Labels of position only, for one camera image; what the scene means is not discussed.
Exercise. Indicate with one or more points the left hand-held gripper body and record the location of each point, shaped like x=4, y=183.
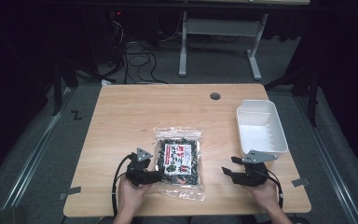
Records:
x=138, y=169

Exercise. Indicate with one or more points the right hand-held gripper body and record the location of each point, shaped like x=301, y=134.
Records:
x=253, y=174

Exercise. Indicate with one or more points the clear bag of dark dried food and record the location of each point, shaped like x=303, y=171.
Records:
x=180, y=155

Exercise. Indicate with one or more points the white plastic bin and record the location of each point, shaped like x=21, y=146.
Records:
x=261, y=130

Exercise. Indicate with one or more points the person's right hand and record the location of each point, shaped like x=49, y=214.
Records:
x=267, y=194

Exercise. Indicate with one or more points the person's left hand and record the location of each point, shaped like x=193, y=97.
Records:
x=130, y=196

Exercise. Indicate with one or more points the grey tape piece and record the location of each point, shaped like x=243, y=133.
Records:
x=300, y=182
x=71, y=192

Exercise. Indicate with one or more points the white plug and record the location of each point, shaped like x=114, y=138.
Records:
x=106, y=82

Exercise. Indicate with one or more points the black stand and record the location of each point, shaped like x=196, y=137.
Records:
x=57, y=90
x=312, y=93

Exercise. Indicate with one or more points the dark computer tower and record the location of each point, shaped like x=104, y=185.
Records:
x=118, y=31

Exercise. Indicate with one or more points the aluminium floor rail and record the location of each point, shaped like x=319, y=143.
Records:
x=326, y=149
x=35, y=149

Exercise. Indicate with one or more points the white metal desk frame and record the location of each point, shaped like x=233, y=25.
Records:
x=219, y=27

